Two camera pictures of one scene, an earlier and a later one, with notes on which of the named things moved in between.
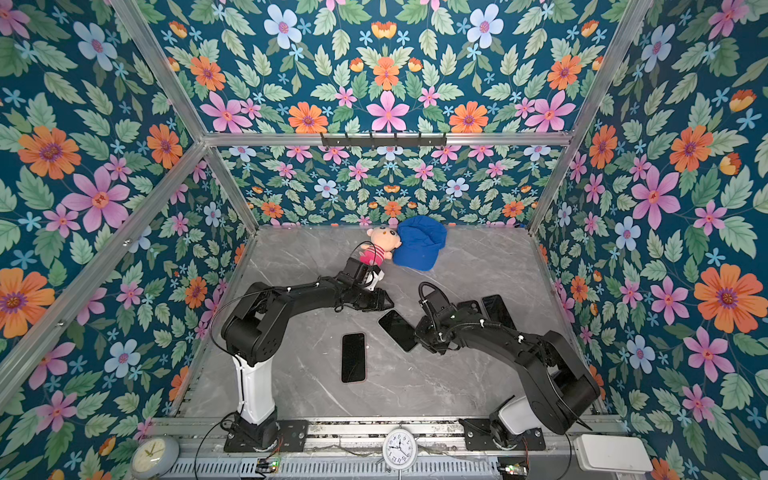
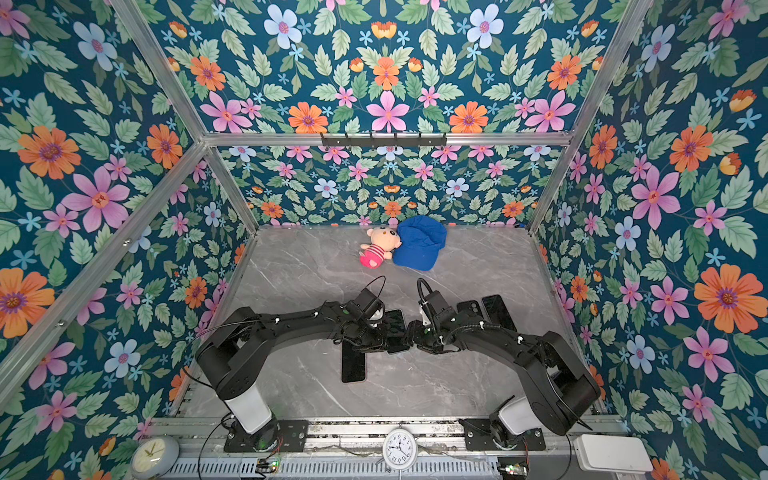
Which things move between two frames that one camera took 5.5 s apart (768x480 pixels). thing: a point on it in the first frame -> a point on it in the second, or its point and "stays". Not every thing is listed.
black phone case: x=471 y=305 stays
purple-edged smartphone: x=353 y=358 stays
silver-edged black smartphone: x=497 y=311 stays
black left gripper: x=379 y=302 -> x=379 y=346
